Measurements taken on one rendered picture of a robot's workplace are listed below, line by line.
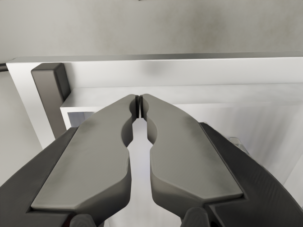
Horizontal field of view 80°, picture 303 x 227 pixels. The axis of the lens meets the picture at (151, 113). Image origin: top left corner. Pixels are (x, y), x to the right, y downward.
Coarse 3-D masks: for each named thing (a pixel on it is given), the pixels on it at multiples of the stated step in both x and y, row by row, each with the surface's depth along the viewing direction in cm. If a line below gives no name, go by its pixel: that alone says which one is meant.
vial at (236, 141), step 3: (231, 138) 20; (234, 138) 20; (237, 138) 20; (234, 141) 20; (237, 141) 20; (240, 141) 20; (237, 144) 19; (240, 144) 19; (240, 147) 19; (243, 147) 19; (243, 150) 18; (246, 150) 19
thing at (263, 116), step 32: (96, 96) 15; (160, 96) 15; (192, 96) 15; (224, 96) 15; (256, 96) 15; (288, 96) 15; (224, 128) 20; (256, 128) 20; (288, 128) 20; (288, 160) 23; (128, 224) 29; (160, 224) 29
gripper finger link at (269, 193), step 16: (208, 128) 8; (224, 144) 7; (224, 160) 7; (240, 160) 7; (256, 160) 7; (240, 176) 6; (256, 176) 6; (272, 176) 6; (256, 192) 6; (272, 192) 6; (288, 192) 6; (208, 208) 5; (224, 208) 5; (240, 208) 5; (256, 208) 5; (272, 208) 5; (288, 208) 5; (224, 224) 5; (240, 224) 5; (256, 224) 5; (272, 224) 5; (288, 224) 5
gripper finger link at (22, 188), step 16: (64, 144) 7; (32, 160) 7; (48, 160) 7; (16, 176) 6; (32, 176) 6; (48, 176) 6; (0, 192) 6; (16, 192) 6; (32, 192) 6; (0, 208) 5; (16, 208) 5; (0, 224) 5; (16, 224) 5; (32, 224) 5; (48, 224) 5; (64, 224) 5
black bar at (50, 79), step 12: (36, 72) 13; (48, 72) 13; (60, 72) 14; (36, 84) 14; (48, 84) 14; (60, 84) 14; (48, 96) 14; (60, 96) 15; (48, 108) 15; (48, 120) 16; (60, 120) 16; (60, 132) 16
